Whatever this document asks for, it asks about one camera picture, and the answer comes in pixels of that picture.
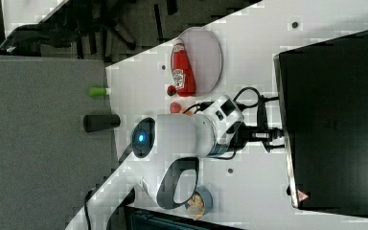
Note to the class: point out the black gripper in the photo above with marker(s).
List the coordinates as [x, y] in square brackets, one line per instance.
[246, 134]

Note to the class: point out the black steel toaster oven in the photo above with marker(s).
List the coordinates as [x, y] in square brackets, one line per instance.
[323, 99]

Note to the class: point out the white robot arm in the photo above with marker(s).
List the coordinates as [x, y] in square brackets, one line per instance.
[164, 153]

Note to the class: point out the orange fruit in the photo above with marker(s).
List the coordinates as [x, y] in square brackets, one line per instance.
[186, 111]

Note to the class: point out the pink strawberry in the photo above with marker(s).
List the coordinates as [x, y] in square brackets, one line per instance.
[175, 107]

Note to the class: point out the blue cup with fries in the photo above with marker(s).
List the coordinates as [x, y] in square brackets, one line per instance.
[200, 204]

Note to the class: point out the red ketchup bottle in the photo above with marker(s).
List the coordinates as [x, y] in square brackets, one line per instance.
[182, 72]

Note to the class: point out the dark red strawberry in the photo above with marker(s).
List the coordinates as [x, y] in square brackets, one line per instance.
[171, 90]

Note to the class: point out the grey round plate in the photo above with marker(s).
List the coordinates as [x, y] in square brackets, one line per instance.
[205, 56]

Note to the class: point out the green marker cap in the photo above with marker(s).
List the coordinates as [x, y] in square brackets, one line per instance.
[99, 91]

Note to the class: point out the black office chair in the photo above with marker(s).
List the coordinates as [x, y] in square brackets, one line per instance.
[74, 21]

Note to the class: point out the black cylinder post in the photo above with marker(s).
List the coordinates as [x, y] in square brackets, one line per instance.
[92, 123]

